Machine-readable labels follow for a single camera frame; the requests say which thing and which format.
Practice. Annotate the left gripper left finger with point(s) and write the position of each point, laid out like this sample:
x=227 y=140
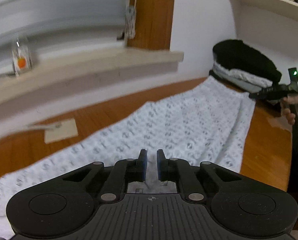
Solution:
x=123 y=172

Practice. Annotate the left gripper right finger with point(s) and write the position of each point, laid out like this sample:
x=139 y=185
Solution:
x=183 y=175

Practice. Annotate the white patterned garment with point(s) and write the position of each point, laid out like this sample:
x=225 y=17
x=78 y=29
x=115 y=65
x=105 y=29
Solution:
x=240 y=75
x=208 y=123

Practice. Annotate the grey folded garment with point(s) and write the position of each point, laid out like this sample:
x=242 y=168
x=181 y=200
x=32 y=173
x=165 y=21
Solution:
x=248 y=87

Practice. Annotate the folded white patterned garment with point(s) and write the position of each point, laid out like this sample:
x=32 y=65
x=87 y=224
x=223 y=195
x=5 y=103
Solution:
x=240 y=75

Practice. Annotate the black folded sweater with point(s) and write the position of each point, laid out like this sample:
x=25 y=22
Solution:
x=235 y=54

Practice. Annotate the beige window sill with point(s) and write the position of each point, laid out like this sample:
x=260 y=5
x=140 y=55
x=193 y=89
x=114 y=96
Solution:
x=62 y=84

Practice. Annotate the glass jar orange label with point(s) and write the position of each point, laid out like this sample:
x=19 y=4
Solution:
x=21 y=56

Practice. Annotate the grey window blind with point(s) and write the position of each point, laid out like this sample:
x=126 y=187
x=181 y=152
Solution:
x=56 y=27

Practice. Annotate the beige cable grommet plate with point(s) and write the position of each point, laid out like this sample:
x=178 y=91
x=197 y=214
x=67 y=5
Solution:
x=59 y=131

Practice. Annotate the beige wall shelf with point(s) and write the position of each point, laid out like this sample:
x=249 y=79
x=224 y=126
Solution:
x=272 y=24

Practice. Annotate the brown wooden window frame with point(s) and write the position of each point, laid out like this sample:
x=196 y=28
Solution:
x=153 y=24

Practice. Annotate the clear blind cord weight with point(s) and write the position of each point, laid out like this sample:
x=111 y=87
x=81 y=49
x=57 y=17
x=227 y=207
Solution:
x=130 y=17

